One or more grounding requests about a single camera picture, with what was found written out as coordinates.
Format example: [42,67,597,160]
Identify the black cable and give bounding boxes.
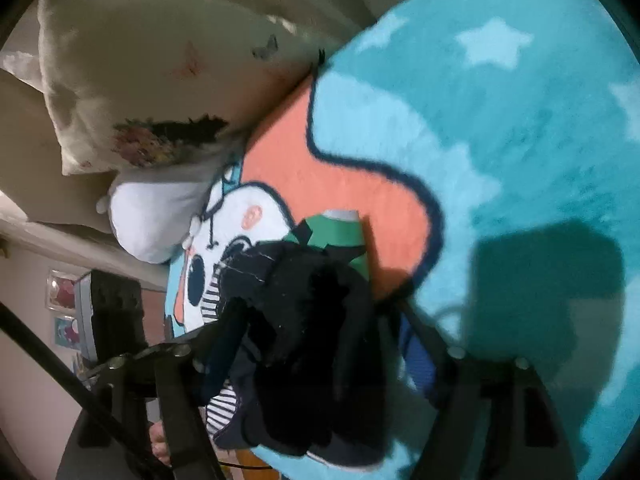
[217,460,283,472]

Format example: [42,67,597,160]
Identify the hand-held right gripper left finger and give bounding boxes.
[75,307,251,480]

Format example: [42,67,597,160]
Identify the red wall picture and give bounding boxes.
[46,269,81,312]

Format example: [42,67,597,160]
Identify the white pillow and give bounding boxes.
[96,165,222,264]

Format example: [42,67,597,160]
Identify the grey and black monitor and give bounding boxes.
[74,270,149,362]

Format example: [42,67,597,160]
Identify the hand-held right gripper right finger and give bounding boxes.
[394,296,563,480]

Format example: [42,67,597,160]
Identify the person's bare foot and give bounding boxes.
[148,420,173,467]

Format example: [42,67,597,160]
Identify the black pole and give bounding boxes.
[0,301,168,480]

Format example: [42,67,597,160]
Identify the blue wall picture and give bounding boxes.
[52,314,84,349]

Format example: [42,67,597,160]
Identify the black pants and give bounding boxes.
[202,240,392,467]

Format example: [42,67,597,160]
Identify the blue cartoon printed blanket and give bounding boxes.
[164,0,640,480]

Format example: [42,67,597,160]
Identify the plain beige pillow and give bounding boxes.
[0,51,117,235]

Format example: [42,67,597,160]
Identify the beige floral pillow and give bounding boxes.
[37,0,327,177]

